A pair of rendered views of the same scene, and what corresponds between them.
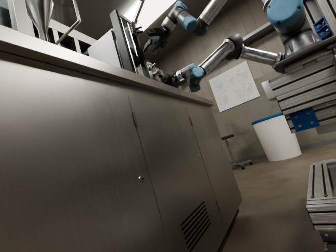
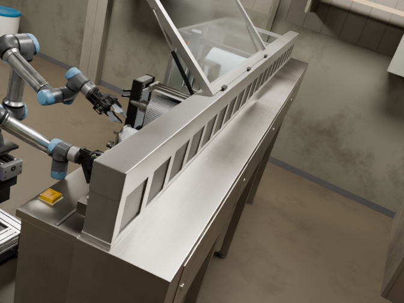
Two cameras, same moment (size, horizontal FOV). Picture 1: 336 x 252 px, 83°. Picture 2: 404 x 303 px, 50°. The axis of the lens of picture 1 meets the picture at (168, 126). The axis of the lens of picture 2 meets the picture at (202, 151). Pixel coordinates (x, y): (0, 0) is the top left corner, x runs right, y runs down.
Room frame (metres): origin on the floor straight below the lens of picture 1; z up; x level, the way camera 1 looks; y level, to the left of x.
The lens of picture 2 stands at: (3.16, -0.16, 2.13)
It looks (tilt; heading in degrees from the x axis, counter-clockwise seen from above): 25 degrees down; 163
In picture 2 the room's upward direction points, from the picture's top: 16 degrees clockwise
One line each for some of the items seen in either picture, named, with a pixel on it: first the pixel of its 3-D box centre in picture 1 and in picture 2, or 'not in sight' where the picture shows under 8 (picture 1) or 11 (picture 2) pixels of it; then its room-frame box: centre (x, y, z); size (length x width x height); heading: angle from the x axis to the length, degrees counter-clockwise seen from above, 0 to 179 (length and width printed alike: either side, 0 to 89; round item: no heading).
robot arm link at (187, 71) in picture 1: (189, 71); (61, 149); (1.30, -0.26, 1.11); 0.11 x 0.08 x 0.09; 61
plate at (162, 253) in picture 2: not in sight; (249, 124); (1.03, 0.71, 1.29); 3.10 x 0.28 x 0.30; 151
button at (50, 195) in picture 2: not in sight; (50, 196); (1.41, -0.28, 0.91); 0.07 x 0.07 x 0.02; 61
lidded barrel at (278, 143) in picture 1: (276, 137); not in sight; (3.44, -1.79, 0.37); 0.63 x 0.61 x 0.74; 53
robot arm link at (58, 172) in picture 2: (194, 83); (59, 165); (1.28, -0.26, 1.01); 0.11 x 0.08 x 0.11; 4
